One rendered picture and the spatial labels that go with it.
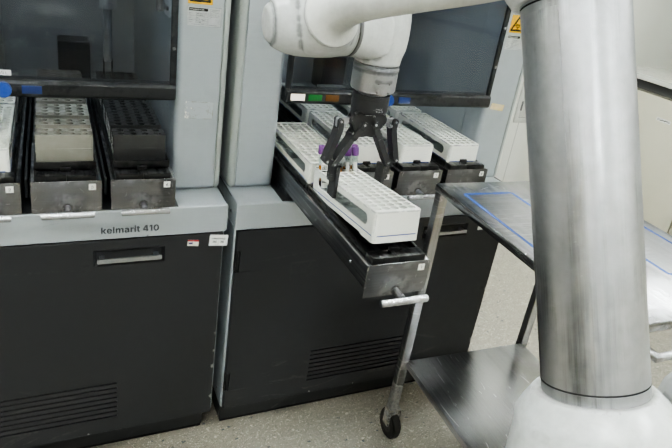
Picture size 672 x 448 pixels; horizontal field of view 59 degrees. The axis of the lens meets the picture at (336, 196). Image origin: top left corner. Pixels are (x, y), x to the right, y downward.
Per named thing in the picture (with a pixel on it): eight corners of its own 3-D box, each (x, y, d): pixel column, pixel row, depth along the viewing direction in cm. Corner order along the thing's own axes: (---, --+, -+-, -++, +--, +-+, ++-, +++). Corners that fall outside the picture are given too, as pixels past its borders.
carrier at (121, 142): (164, 156, 138) (165, 132, 136) (166, 159, 137) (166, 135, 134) (111, 157, 134) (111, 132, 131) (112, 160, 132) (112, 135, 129)
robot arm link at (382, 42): (384, 56, 123) (328, 54, 116) (398, -23, 116) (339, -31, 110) (414, 69, 114) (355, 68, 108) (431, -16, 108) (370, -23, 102)
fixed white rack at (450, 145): (394, 130, 190) (398, 112, 188) (421, 131, 194) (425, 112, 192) (446, 166, 166) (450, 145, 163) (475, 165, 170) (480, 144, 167)
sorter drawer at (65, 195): (35, 112, 178) (33, 83, 175) (85, 113, 184) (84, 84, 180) (30, 224, 119) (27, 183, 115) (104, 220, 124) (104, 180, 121)
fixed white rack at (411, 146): (351, 130, 184) (355, 111, 181) (380, 130, 188) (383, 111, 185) (398, 167, 159) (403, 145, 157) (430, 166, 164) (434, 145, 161)
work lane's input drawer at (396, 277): (255, 162, 167) (258, 131, 163) (301, 161, 173) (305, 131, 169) (372, 313, 107) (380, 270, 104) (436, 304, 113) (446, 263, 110)
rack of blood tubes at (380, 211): (311, 192, 136) (313, 166, 134) (350, 191, 140) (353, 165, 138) (372, 244, 110) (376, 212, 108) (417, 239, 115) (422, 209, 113)
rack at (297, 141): (268, 143, 162) (270, 121, 159) (302, 143, 166) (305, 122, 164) (307, 188, 138) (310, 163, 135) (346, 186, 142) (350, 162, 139)
